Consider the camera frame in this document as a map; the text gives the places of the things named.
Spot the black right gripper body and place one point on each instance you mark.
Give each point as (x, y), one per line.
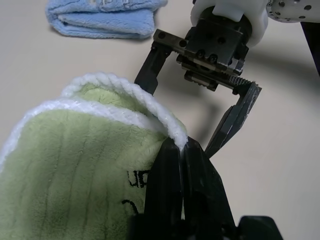
(215, 42)

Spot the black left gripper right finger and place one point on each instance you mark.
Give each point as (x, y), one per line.
(202, 185)

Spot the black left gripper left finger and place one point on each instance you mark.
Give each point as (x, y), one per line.
(167, 180)

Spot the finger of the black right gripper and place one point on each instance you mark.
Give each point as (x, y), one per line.
(237, 117)
(152, 70)

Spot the green towel with white trim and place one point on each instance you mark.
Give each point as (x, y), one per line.
(75, 162)

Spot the folded light blue towel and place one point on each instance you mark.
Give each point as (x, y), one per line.
(105, 22)

